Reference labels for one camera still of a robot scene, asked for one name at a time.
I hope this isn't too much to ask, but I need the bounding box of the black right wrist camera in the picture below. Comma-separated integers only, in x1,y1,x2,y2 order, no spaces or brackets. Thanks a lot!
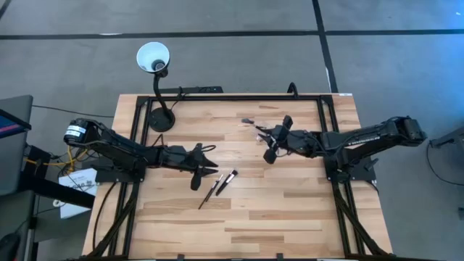
262,146,279,165

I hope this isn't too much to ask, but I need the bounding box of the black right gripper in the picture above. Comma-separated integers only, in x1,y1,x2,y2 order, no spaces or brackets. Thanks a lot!
257,115,323,160

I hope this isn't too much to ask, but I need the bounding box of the thick black cable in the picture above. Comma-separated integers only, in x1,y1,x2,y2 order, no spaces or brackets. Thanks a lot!
92,181,117,252

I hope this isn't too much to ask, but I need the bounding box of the thin black floor cable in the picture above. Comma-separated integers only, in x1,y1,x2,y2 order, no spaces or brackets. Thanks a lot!
31,104,115,119
425,141,464,188

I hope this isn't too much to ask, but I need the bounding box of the black aluminium table frame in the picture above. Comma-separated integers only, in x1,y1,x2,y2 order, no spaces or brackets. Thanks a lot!
81,94,392,261

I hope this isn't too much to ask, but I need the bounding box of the thick black brush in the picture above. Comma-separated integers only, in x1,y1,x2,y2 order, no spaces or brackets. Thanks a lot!
215,169,239,197

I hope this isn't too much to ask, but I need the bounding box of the grey computer monitor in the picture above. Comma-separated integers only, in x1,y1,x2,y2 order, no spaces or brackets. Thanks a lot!
0,94,34,197

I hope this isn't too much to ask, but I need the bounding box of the white paper sheet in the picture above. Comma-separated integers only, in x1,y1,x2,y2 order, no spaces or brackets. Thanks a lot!
57,167,99,220

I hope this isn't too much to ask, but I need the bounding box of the yellow cable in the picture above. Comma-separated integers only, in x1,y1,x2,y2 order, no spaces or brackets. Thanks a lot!
24,144,90,172

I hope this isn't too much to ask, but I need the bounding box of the black gooseneck desk lamp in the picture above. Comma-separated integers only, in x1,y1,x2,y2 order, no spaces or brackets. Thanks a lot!
136,41,177,133

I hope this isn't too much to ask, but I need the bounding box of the black lamp cable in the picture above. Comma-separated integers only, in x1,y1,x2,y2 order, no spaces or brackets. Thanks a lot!
168,86,188,112

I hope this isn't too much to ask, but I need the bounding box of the black desk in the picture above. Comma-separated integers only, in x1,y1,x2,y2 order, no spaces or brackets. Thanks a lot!
0,144,96,261

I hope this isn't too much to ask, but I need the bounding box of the grey equipment leg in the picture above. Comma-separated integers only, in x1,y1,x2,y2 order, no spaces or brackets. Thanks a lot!
429,125,464,150

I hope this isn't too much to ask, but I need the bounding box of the black arched hook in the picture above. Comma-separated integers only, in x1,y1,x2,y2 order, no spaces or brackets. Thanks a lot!
286,82,301,99

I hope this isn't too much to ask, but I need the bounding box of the black computer mouse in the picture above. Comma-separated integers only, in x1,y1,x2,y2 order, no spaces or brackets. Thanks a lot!
0,231,22,261

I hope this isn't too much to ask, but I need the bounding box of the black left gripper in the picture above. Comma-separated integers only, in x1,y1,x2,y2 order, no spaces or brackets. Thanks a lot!
159,142,220,179

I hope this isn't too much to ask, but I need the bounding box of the thin black brush dark tip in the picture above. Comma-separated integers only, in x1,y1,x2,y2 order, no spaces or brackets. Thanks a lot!
197,173,225,211

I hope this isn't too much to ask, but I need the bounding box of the large fluffy powder brush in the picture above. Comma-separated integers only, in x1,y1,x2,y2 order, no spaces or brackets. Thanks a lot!
241,117,271,132

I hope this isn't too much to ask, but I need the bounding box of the black power strip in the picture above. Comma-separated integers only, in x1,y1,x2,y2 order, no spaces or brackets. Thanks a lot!
158,86,224,95

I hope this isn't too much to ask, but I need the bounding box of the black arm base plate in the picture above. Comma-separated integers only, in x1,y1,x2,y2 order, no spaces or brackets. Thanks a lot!
94,165,146,183
323,154,378,183

